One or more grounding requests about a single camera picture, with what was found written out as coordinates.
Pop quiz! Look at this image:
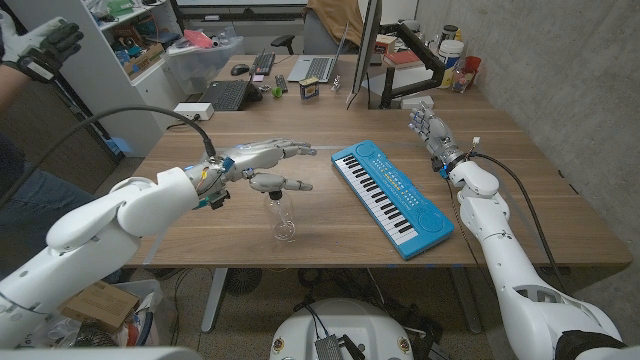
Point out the white shelf cabinet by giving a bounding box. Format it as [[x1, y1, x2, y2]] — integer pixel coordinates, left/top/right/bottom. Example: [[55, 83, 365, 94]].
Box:
[[7, 0, 189, 158]]

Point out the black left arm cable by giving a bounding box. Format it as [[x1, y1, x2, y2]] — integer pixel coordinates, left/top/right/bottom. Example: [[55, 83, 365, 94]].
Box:
[[0, 104, 217, 209]]

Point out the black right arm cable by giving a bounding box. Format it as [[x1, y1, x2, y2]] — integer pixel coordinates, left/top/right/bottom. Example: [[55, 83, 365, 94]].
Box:
[[469, 152, 570, 295]]

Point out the clear dispenser bottle black pump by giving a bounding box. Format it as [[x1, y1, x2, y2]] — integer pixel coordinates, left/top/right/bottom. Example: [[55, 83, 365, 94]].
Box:
[[263, 189, 297, 243]]

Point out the grey office chair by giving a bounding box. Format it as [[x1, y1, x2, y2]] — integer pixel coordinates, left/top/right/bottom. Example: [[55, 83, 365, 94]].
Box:
[[270, 8, 361, 56]]

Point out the open cardboard box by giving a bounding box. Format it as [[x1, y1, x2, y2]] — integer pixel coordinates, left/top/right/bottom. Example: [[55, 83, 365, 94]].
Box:
[[122, 42, 166, 77]]

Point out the cardboard box with label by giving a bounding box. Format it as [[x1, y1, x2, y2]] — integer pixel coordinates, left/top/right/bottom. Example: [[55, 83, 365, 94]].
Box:
[[59, 279, 141, 334]]

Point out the black power strip cable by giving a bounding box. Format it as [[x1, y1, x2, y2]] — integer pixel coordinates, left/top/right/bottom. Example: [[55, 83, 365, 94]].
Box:
[[165, 115, 201, 131]]

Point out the silver laptop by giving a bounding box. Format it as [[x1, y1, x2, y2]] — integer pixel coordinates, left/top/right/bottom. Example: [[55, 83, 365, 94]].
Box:
[[286, 20, 351, 84]]

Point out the red cup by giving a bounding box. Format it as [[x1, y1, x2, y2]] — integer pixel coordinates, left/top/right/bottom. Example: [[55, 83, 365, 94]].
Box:
[[463, 55, 483, 81]]

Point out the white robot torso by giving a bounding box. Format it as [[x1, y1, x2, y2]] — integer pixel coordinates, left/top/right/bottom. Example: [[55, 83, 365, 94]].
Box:
[[269, 298, 415, 360]]

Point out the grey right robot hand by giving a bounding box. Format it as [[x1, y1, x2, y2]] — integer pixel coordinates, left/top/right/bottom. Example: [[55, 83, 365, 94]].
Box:
[[408, 102, 469, 174]]

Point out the flat white box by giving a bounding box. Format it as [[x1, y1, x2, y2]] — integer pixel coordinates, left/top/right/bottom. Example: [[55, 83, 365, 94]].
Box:
[[399, 94, 435, 111]]

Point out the blue toy piano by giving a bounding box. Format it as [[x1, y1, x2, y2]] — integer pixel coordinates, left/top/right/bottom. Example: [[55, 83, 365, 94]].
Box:
[[330, 139, 456, 261]]

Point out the clear plastic storage bin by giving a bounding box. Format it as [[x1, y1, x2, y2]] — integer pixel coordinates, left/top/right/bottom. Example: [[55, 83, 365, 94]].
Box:
[[163, 35, 246, 95]]

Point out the black round fan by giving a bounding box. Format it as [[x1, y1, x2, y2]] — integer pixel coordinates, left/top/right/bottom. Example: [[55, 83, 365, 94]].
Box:
[[223, 267, 264, 296]]

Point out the person bare forearm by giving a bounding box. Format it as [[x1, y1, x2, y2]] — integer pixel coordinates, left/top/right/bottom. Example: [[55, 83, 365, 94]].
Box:
[[0, 63, 26, 115]]

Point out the red book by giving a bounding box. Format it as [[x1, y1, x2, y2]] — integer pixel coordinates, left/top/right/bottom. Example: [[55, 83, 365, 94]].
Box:
[[382, 49, 425, 70]]

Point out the black monitor cable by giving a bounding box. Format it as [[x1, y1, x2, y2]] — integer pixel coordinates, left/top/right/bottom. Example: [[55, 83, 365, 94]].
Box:
[[346, 74, 372, 110]]

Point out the clear cup with items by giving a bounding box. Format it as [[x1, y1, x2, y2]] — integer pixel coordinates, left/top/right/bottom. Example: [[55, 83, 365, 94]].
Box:
[[452, 69, 476, 95]]

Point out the orange white box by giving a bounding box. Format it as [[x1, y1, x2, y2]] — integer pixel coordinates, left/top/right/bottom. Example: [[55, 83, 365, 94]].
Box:
[[374, 33, 399, 55]]

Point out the grey table leg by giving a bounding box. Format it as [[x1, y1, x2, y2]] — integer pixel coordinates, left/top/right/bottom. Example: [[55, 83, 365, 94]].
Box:
[[448, 266, 484, 335], [200, 267, 229, 334]]

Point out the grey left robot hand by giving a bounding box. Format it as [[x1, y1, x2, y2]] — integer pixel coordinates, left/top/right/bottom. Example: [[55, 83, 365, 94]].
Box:
[[184, 138, 319, 206]]

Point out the black keyboard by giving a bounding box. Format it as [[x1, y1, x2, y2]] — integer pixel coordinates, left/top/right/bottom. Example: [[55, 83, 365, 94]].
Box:
[[248, 50, 277, 77]]

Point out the white plastic floor bin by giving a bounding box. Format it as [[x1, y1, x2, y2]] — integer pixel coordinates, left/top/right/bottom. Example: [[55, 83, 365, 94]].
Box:
[[117, 278, 174, 347]]

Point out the white plastic jar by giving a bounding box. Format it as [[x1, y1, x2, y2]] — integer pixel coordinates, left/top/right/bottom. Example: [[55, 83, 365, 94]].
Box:
[[438, 39, 466, 71]]

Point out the small yellow blue box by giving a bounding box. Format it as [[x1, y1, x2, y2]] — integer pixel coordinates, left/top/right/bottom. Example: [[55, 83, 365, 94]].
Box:
[[298, 76, 321, 100]]

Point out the white power strip box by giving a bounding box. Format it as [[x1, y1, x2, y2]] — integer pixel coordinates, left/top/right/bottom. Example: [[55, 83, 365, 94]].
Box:
[[173, 102, 215, 122]]

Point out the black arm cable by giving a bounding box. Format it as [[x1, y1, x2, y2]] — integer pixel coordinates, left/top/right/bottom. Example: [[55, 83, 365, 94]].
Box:
[[0, 104, 217, 209], [469, 152, 570, 295]]

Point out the dark computer monitor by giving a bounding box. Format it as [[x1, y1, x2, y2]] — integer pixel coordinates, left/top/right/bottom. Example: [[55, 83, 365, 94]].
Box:
[[345, 0, 384, 105]]

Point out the tan jacket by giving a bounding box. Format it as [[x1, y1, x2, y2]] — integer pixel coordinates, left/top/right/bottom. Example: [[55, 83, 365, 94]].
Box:
[[305, 0, 365, 47]]

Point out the pink bag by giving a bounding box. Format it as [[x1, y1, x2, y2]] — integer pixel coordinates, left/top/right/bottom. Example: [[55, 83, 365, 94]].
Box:
[[182, 28, 216, 50]]

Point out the black laptop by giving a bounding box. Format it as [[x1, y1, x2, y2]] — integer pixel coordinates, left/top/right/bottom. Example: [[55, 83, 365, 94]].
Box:
[[197, 79, 264, 112]]

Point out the white black gloved person hand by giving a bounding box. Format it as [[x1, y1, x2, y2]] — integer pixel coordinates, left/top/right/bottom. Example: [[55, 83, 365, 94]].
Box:
[[0, 16, 85, 84]]

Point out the person in blue jeans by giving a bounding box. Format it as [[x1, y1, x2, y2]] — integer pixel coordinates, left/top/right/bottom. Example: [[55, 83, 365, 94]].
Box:
[[0, 134, 101, 279]]

